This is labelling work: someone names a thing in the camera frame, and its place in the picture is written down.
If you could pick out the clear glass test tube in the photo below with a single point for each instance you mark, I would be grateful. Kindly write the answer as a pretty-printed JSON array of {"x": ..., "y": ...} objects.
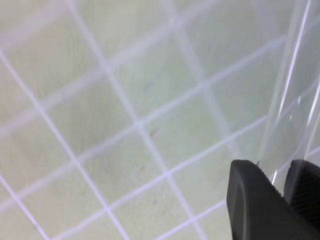
[{"x": 295, "y": 107}]

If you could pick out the green grid tablecloth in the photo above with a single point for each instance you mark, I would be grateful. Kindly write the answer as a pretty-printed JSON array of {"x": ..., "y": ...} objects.
[{"x": 119, "y": 118}]

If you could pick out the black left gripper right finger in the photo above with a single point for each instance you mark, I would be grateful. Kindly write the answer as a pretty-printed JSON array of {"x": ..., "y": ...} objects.
[{"x": 302, "y": 190}]

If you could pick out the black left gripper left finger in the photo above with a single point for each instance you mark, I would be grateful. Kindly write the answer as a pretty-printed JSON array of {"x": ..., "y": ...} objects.
[{"x": 257, "y": 211}]

